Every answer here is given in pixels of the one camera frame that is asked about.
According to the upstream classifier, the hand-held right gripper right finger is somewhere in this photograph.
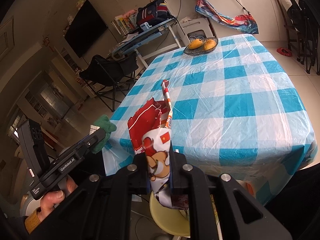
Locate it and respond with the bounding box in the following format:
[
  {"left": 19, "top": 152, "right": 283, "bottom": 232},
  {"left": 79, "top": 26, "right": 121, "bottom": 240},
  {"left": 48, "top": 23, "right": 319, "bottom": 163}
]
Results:
[{"left": 169, "top": 151, "right": 293, "bottom": 240}]

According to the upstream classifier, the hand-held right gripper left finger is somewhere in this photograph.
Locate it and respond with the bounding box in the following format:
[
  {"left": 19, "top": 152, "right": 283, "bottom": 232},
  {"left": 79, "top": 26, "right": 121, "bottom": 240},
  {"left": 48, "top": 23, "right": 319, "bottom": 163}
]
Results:
[{"left": 37, "top": 152, "right": 152, "bottom": 240}]

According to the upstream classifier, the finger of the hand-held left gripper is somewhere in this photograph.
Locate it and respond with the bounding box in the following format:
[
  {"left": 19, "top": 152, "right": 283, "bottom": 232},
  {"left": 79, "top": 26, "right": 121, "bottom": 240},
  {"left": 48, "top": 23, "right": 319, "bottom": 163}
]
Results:
[{"left": 77, "top": 128, "right": 107, "bottom": 156}]

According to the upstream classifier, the green cloth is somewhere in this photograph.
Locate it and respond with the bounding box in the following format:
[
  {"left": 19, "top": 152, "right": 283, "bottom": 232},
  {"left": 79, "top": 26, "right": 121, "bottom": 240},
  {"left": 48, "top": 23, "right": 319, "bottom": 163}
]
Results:
[{"left": 92, "top": 114, "right": 117, "bottom": 155}]

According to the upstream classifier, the red snack bag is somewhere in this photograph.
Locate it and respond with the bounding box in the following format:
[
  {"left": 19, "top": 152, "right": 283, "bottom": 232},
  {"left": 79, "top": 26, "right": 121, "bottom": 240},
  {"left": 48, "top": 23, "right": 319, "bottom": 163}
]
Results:
[{"left": 127, "top": 79, "right": 190, "bottom": 209}]

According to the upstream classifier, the yellow plastic basin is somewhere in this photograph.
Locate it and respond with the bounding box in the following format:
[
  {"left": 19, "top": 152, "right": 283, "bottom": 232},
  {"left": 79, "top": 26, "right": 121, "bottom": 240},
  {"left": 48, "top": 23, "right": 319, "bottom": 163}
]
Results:
[{"left": 149, "top": 192, "right": 218, "bottom": 237}]

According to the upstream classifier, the person's left forearm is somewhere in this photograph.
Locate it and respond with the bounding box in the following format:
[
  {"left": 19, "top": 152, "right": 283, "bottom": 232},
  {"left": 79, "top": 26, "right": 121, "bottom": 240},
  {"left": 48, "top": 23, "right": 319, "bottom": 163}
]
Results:
[{"left": 15, "top": 206, "right": 43, "bottom": 240}]

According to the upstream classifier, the person's left hand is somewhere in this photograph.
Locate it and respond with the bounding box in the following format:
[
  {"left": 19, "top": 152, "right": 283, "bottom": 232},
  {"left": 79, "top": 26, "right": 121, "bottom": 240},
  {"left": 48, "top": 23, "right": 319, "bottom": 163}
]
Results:
[{"left": 39, "top": 176, "right": 78, "bottom": 217}]

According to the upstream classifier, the black folding chair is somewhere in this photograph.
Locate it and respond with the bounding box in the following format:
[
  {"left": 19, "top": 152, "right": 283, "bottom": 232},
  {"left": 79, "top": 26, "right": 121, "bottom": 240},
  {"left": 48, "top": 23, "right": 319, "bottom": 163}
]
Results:
[{"left": 79, "top": 54, "right": 139, "bottom": 112}]

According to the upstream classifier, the blue checked tablecloth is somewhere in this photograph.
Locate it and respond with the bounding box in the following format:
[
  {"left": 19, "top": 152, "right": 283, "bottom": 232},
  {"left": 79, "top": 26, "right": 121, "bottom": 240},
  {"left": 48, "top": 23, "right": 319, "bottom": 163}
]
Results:
[{"left": 104, "top": 34, "right": 315, "bottom": 205}]

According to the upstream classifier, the blue study desk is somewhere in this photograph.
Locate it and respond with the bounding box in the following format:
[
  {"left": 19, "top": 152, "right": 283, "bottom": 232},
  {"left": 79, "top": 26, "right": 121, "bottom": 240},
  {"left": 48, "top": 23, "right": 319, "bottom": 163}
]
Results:
[{"left": 111, "top": 17, "right": 182, "bottom": 68}]

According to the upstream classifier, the black television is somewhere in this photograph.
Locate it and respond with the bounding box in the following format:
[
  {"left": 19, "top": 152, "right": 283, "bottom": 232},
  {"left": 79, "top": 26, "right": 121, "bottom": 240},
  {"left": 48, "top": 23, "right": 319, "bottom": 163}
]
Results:
[{"left": 64, "top": 0, "right": 108, "bottom": 58}]

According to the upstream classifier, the row of books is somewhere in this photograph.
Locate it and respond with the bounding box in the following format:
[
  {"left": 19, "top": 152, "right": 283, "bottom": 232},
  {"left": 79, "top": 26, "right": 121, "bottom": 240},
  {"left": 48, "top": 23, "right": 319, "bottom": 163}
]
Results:
[{"left": 111, "top": 15, "right": 138, "bottom": 36}]

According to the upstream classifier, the person's dark clothing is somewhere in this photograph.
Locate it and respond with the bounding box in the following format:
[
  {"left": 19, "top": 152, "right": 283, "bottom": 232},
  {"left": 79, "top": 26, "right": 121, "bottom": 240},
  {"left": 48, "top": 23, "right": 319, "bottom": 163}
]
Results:
[{"left": 265, "top": 165, "right": 320, "bottom": 240}]

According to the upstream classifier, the glass fruit plate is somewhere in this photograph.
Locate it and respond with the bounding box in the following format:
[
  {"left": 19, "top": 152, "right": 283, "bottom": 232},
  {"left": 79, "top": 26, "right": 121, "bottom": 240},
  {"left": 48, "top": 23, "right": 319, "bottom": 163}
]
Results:
[{"left": 183, "top": 37, "right": 218, "bottom": 56}]

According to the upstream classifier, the dark blue backpack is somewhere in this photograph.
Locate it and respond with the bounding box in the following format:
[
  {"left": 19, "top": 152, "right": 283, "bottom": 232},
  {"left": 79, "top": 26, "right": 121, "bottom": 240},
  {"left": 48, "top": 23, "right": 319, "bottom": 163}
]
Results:
[{"left": 136, "top": 0, "right": 173, "bottom": 27}]

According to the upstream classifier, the white plastic stool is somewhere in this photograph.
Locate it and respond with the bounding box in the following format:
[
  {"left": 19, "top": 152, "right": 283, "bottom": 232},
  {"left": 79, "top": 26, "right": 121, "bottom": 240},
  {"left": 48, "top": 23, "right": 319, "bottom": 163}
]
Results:
[{"left": 176, "top": 17, "right": 217, "bottom": 46}]

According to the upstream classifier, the red slipper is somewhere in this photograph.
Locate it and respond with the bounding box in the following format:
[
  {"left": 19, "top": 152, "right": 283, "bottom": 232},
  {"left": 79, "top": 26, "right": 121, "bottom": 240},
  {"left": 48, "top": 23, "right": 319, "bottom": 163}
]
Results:
[{"left": 276, "top": 46, "right": 292, "bottom": 56}]

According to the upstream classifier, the colourful printed cloth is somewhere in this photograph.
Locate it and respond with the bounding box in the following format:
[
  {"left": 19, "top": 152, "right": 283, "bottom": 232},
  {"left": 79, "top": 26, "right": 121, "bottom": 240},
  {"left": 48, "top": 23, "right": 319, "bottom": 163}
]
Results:
[{"left": 195, "top": 0, "right": 259, "bottom": 35}]

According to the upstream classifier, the white cabinet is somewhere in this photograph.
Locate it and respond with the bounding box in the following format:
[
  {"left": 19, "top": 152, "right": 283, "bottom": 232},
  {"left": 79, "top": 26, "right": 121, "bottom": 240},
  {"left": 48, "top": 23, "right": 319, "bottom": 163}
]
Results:
[{"left": 186, "top": 0, "right": 288, "bottom": 42}]

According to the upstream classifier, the dark wooden chair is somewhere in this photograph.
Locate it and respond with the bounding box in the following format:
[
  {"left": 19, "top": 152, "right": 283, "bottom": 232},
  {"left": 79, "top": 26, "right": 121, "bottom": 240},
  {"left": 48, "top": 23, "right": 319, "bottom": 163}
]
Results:
[{"left": 269, "top": 0, "right": 304, "bottom": 47}]

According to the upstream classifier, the folded black camping chair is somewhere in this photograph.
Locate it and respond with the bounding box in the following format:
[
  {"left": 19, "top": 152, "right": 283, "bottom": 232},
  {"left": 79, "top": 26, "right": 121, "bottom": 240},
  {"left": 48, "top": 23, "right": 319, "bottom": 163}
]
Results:
[{"left": 287, "top": 0, "right": 320, "bottom": 75}]

